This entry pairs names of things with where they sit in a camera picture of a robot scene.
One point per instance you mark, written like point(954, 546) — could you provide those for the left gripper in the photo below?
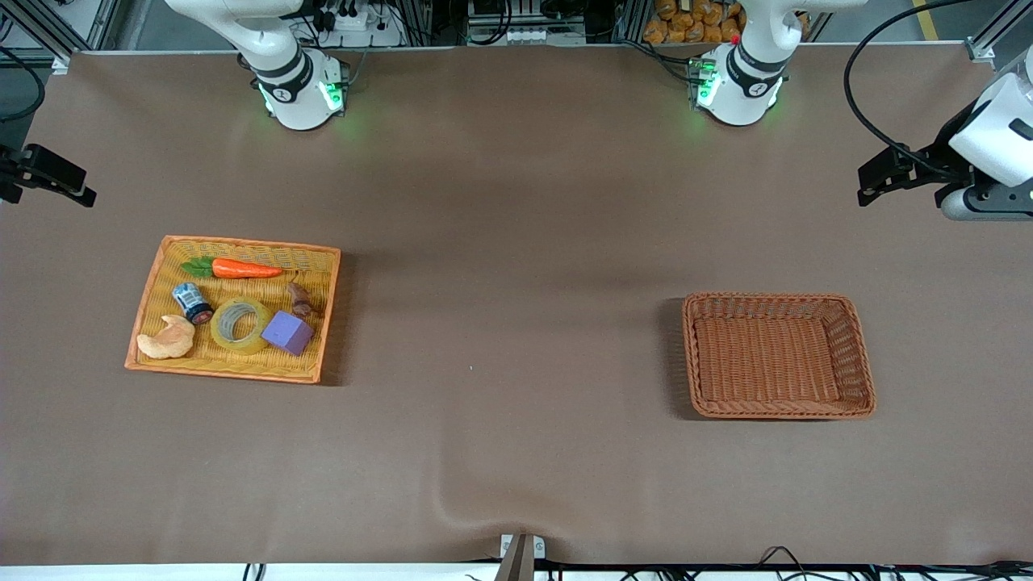
point(943, 156)

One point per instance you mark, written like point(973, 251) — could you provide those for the yellow tape roll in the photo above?
point(219, 331)

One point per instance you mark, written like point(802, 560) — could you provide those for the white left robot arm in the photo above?
point(746, 85)

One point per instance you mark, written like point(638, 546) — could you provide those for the small blue jar black lid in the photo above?
point(192, 303)

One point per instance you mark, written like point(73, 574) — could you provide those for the toy croissant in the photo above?
point(165, 343)

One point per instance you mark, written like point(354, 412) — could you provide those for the orange toy carrot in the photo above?
point(242, 269)

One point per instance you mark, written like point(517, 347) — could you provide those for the brown wicker basket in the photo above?
point(775, 355)

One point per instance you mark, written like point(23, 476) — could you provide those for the yellow wicker tray orange rim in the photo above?
point(234, 367)

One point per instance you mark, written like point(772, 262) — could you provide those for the bag of orange buns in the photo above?
point(690, 20)

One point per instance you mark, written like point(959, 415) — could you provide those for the brown toy root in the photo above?
point(300, 300)

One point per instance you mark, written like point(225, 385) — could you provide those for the purple foam cube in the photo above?
point(286, 332)

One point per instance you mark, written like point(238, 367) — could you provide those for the white power strip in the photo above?
point(355, 24)

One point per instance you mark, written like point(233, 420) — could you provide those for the small white socket block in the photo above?
point(527, 36)

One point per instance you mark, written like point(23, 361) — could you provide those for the aluminium frame post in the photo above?
point(997, 36)
point(56, 32)

